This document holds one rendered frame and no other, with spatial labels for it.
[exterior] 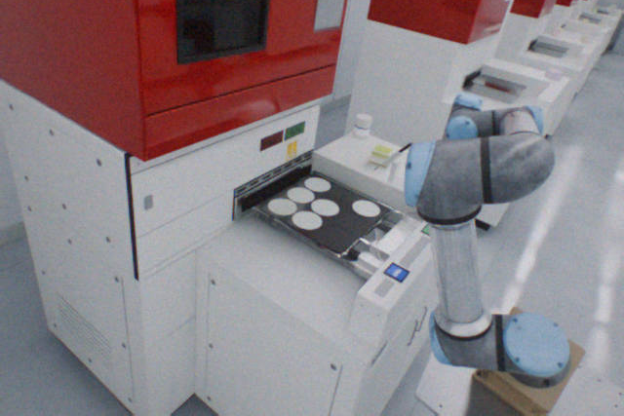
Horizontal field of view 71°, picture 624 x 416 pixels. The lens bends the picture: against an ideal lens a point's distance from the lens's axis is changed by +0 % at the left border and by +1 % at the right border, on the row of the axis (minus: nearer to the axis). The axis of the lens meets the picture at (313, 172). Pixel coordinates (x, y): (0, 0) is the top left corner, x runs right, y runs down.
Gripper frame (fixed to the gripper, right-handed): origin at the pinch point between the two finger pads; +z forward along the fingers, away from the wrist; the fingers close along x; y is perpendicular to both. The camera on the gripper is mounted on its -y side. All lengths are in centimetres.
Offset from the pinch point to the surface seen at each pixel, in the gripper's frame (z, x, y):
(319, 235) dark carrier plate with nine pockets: 16.0, 20.6, 28.9
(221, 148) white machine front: -9, 36, 58
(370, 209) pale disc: 16.0, -4.8, 23.9
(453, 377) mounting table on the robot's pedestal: 23.8, 34.6, -23.3
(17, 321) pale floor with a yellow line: 106, 70, 149
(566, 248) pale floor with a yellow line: 106, -200, -53
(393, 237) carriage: 17.9, 1.0, 11.3
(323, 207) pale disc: 16.0, 6.3, 36.9
